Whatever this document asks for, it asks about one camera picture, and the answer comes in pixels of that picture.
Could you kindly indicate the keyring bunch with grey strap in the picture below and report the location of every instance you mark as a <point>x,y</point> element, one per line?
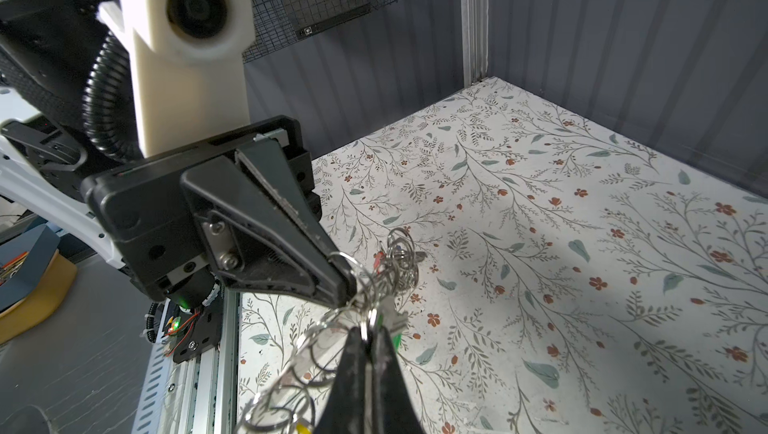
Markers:
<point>295,402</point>

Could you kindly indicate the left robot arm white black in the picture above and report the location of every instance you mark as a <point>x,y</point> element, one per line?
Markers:
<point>65,61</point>

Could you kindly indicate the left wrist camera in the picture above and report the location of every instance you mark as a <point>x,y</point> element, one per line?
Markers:
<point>186,62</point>

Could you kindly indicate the white cable duct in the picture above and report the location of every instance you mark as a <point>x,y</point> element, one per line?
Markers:
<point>154,389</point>

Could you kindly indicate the blue yellow box outside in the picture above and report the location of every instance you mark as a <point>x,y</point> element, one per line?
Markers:
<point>35,279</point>

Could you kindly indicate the key with green tag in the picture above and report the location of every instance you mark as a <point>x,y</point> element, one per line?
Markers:
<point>395,339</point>

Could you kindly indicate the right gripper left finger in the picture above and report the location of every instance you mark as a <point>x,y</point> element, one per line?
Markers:
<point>344,412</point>

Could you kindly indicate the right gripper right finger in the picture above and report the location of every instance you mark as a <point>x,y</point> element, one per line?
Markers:
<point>391,408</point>

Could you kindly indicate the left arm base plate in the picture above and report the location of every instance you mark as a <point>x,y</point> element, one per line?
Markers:
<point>184,335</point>

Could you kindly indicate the floral table mat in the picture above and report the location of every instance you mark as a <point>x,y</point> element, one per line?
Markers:
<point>574,280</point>

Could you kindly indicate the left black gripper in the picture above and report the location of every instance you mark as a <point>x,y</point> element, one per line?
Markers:
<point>256,213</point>

